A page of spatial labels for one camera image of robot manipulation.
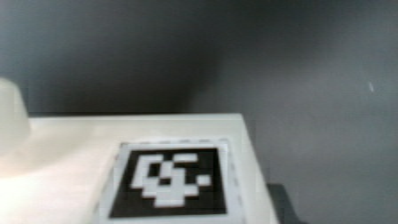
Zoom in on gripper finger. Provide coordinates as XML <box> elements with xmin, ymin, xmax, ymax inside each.
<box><xmin>267</xmin><ymin>183</ymin><xmax>306</xmax><ymax>224</ymax></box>

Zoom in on white drawer box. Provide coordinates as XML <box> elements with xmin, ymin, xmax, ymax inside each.
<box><xmin>0</xmin><ymin>78</ymin><xmax>280</xmax><ymax>224</ymax></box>

